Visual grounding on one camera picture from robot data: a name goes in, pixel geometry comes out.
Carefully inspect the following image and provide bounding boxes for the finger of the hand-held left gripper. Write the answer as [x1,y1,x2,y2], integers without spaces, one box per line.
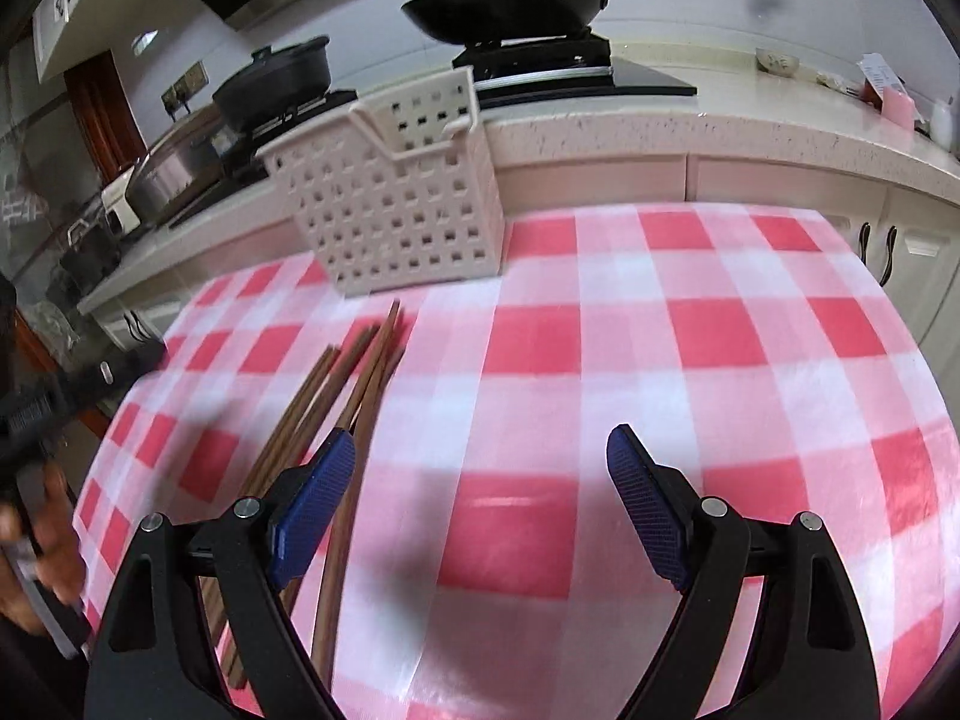
[71,341,167,410]

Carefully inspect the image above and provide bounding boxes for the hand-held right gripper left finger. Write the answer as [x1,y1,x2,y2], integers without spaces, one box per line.
[82,427,357,720]

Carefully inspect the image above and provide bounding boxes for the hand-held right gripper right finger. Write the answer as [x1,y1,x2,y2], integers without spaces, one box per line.
[606,424,880,720]

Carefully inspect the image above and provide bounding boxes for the bunch of wooden chopsticks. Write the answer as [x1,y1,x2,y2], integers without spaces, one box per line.
[196,300,406,691]

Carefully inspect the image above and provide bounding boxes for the white plastic utensil basket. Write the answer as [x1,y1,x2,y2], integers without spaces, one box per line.
[259,66,507,297]

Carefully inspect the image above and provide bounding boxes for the person's left hand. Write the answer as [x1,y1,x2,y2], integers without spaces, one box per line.
[0,457,87,635]

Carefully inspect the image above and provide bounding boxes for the black kitchen appliance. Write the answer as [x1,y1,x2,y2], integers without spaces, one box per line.
[60,217,125,293]

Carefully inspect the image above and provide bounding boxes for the red white checkered tablecloth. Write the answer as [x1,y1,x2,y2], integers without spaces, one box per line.
[75,202,953,720]

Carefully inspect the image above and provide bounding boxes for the white kitchen appliance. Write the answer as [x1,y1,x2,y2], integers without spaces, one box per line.
[101,169,143,233]

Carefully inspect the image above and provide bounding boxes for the brown rice cooker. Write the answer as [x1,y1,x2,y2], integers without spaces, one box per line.
[124,120,226,222]

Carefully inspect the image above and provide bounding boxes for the brown wooden door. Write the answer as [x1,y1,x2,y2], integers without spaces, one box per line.
[64,49,147,181]

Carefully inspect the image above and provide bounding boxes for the black lidded cooking pot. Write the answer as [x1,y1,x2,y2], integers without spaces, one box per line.
[212,35,333,132]

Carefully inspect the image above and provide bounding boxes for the black glass gas cooktop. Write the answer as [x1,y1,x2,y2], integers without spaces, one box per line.
[169,34,698,230]

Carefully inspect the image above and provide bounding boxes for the red packet with paper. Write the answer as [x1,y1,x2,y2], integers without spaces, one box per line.
[859,52,908,102]

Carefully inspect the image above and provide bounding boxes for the black wok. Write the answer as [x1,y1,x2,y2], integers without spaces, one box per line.
[401,0,743,46]

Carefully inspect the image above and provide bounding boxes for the beige triple wall socket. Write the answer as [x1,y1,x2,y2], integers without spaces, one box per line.
[161,64,207,117]

